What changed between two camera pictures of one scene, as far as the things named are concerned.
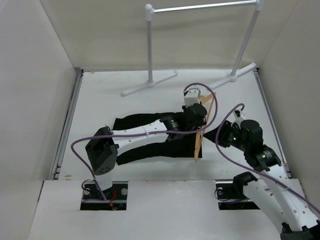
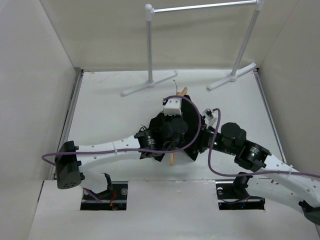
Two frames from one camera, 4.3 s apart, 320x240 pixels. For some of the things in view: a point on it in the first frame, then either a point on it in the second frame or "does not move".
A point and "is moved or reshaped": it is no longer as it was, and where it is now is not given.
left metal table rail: (77, 78) does not move
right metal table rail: (272, 122) does not move
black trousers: (188, 145) is moved or reshaped
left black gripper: (184, 108) -> (167, 116)
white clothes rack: (149, 12) does not move
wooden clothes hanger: (199, 134) -> (180, 94)
